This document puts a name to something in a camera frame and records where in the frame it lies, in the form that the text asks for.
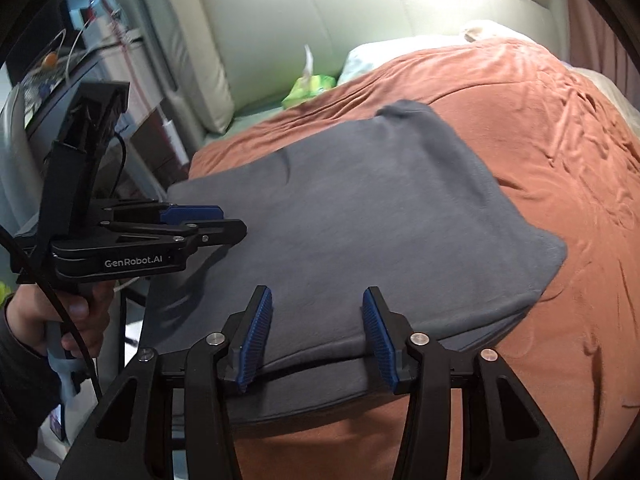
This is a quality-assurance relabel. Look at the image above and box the white pillow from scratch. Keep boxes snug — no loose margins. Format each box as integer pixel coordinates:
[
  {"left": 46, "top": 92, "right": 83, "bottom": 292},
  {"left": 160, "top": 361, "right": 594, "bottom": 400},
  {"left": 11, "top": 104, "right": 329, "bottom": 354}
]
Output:
[{"left": 337, "top": 40, "right": 417, "bottom": 87}]

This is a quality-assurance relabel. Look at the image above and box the grey t-shirt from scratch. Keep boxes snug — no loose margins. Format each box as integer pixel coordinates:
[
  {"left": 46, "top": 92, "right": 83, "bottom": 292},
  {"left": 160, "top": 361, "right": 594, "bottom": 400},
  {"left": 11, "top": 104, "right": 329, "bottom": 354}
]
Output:
[{"left": 135, "top": 100, "right": 568, "bottom": 423}]

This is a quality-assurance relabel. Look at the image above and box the pink curtain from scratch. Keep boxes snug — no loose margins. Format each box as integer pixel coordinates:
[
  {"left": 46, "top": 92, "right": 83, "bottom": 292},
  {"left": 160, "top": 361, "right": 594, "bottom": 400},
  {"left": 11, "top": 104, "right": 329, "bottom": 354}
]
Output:
[{"left": 557, "top": 0, "right": 637, "bottom": 92}]

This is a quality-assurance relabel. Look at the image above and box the green tissue packet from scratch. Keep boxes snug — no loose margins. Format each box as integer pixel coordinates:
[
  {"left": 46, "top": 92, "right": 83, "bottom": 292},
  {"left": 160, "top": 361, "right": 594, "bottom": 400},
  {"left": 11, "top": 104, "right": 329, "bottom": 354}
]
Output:
[{"left": 281, "top": 45, "right": 337, "bottom": 110}]

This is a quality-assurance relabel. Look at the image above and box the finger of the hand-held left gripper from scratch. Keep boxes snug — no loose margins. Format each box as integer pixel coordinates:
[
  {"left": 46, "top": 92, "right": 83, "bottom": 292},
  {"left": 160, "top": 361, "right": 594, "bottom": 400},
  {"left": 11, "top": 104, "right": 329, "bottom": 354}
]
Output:
[
  {"left": 102, "top": 218, "right": 248, "bottom": 261},
  {"left": 97, "top": 199, "right": 224, "bottom": 227}
]

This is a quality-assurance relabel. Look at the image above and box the orange fleece blanket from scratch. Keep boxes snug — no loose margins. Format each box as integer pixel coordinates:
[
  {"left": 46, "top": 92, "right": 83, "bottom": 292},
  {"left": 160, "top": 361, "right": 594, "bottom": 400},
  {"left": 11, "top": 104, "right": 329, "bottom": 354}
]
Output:
[{"left": 187, "top": 35, "right": 640, "bottom": 480}]

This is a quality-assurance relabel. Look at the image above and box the pale green bed sheet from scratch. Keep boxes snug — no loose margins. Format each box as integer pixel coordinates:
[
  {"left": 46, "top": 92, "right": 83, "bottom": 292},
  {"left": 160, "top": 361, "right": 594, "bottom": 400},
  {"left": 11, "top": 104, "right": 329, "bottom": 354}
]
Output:
[{"left": 204, "top": 104, "right": 302, "bottom": 149}]

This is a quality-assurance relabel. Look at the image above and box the cream leather headboard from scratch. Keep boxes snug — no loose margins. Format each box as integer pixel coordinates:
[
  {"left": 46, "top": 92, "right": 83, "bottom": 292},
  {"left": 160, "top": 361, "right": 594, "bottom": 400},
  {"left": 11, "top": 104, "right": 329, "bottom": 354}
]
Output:
[{"left": 155, "top": 0, "right": 566, "bottom": 134}]

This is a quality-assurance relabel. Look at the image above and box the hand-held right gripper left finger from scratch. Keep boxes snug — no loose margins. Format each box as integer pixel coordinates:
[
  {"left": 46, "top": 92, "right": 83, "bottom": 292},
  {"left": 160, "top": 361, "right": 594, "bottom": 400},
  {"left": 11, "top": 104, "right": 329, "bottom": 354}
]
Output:
[{"left": 55, "top": 285, "right": 273, "bottom": 480}]

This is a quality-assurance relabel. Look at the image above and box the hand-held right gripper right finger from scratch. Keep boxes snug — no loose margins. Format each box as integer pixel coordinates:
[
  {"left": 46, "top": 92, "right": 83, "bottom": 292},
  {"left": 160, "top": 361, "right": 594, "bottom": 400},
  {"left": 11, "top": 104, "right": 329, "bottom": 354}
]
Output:
[{"left": 362, "top": 286, "right": 581, "bottom": 480}]

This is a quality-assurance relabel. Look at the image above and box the white nightstand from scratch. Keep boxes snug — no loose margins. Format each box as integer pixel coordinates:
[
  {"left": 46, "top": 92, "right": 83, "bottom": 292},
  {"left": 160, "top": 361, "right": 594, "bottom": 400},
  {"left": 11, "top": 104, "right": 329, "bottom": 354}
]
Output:
[{"left": 20, "top": 25, "right": 201, "bottom": 201}]

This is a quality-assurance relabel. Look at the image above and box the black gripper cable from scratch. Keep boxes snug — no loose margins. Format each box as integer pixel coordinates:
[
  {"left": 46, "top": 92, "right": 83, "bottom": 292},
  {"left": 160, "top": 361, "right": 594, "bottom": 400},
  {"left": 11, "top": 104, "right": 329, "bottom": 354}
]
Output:
[{"left": 0, "top": 132, "right": 128, "bottom": 401}]

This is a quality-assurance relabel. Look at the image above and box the person's left hand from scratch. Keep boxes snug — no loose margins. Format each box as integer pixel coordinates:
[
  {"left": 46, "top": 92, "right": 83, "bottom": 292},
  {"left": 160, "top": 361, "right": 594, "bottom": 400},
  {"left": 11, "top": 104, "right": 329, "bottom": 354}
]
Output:
[{"left": 5, "top": 280, "right": 116, "bottom": 362}]

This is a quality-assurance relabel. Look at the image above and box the person's left forearm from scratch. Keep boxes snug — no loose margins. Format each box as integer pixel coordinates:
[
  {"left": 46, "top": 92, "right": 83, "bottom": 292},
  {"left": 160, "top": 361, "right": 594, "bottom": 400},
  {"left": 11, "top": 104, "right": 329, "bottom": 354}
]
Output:
[{"left": 0, "top": 305, "right": 67, "bottom": 457}]

